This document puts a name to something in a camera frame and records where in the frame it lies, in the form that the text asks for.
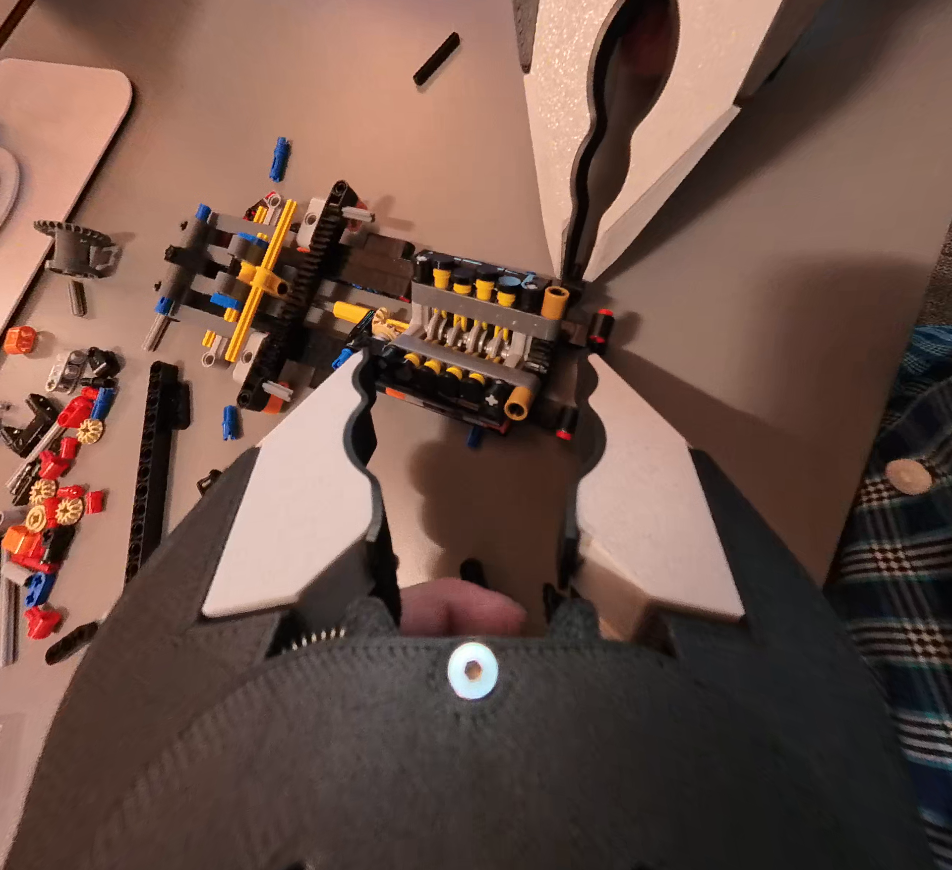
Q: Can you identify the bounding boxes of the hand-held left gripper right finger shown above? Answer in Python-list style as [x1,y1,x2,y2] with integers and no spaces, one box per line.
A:
[561,351,747,624]

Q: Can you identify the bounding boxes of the person's left hand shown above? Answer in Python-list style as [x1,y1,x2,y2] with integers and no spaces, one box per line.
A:
[400,579,529,639]

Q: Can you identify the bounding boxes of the long black lego beam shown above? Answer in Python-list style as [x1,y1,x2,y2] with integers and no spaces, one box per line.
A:
[122,360,183,584]

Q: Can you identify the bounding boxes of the short black lego axle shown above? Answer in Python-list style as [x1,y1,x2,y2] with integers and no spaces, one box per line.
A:
[413,32,461,86]

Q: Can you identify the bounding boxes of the grey stand base plate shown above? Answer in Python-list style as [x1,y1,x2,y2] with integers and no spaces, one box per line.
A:
[0,59,133,328]

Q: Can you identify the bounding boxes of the pile of small lego pieces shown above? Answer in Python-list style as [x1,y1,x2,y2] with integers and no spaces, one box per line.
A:
[0,346,123,666]

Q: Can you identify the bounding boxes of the dark grey lego differential gear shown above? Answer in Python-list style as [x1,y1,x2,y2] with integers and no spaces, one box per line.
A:
[33,219,123,280]

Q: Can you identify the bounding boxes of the person's plaid shirt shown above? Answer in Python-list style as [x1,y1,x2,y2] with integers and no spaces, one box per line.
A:
[826,323,952,870]

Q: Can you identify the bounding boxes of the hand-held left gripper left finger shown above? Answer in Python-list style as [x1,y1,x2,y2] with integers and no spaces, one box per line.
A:
[201,351,403,620]

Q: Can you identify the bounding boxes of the lego car chassis with engine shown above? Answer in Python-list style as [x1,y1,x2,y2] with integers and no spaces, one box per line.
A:
[141,178,596,440]

